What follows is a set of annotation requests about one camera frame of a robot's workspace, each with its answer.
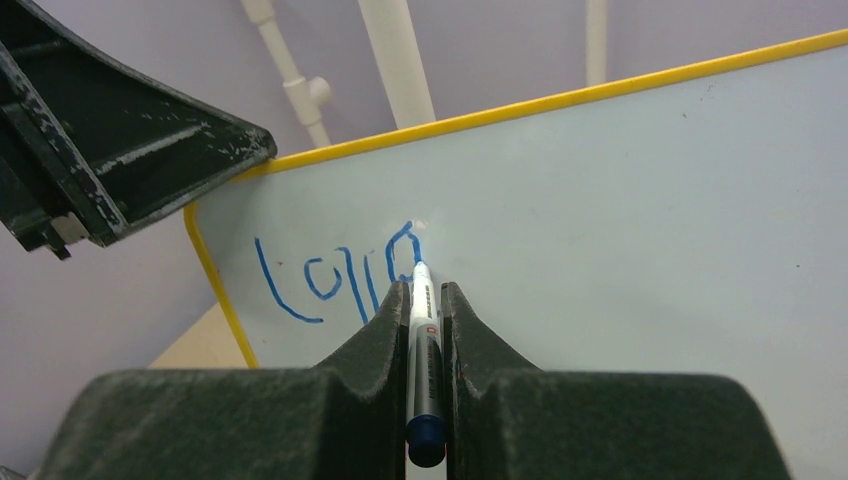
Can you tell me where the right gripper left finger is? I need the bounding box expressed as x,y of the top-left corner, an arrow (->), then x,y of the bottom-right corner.
38,282 -> 410,479

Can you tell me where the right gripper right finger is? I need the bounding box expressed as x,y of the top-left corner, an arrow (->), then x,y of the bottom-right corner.
441,282 -> 791,479

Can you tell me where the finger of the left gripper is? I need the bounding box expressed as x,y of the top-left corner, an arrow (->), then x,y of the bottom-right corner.
1,1 -> 277,259

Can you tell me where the blue whiteboard marker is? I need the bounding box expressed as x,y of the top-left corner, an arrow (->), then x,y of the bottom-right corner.
406,261 -> 446,468

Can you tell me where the yellow framed whiteboard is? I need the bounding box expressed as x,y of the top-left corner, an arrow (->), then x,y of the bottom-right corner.
184,30 -> 847,479

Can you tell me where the white pvc pipe frame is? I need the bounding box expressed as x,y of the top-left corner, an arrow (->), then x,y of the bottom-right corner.
239,0 -> 609,148

